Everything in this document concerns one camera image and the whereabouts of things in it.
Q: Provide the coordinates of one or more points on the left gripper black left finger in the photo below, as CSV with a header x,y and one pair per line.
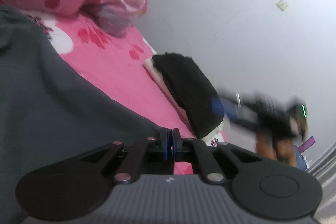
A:
x,y
76,186

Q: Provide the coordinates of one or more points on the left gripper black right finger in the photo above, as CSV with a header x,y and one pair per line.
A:
x,y
261,186

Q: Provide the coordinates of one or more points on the person's right hand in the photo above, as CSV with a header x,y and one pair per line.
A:
x,y
278,146

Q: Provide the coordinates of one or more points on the folded black garment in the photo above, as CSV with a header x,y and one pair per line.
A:
x,y
192,91

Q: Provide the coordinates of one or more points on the pink floral bed sheet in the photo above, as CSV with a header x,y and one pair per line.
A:
x,y
121,68

